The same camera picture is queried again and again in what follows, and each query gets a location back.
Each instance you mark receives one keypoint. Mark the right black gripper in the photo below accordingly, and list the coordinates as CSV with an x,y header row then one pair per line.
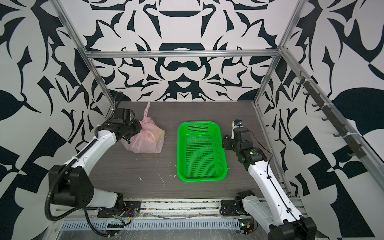
x,y
227,140

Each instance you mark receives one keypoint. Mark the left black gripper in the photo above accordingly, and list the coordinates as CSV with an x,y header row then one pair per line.
x,y
136,122

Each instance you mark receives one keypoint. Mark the pink plastic bag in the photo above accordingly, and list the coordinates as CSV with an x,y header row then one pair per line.
x,y
149,140

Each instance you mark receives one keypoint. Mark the green plastic basket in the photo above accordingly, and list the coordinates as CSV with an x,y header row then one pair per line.
x,y
200,156

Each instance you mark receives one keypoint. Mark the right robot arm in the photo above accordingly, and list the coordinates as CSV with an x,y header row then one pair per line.
x,y
279,218

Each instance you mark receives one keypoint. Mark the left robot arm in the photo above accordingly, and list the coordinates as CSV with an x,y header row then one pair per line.
x,y
70,185

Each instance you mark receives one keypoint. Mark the small circuit board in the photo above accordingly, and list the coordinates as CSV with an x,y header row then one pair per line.
x,y
247,226

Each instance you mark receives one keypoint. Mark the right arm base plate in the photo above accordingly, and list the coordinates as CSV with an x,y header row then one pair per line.
x,y
229,208

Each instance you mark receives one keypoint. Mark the aluminium front rail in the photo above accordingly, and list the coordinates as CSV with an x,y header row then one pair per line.
x,y
175,209

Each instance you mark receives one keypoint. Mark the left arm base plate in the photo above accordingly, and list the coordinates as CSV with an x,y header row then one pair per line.
x,y
129,209

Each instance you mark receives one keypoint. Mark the white slotted cable duct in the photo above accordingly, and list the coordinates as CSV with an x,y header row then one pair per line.
x,y
184,224

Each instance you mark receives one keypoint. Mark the black wall hook rail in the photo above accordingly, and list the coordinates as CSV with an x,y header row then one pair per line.
x,y
333,115

